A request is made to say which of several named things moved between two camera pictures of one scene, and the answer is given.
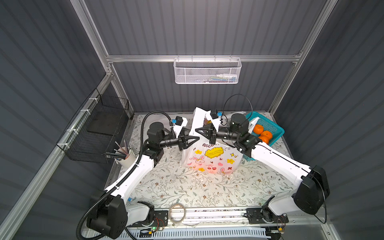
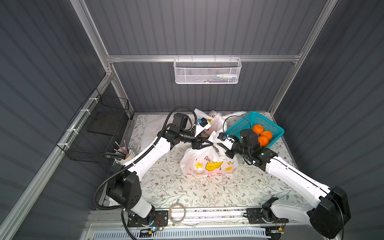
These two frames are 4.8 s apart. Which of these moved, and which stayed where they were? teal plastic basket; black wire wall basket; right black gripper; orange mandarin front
Moved: right black gripper
Stayed: orange mandarin front; teal plastic basket; black wire wall basket
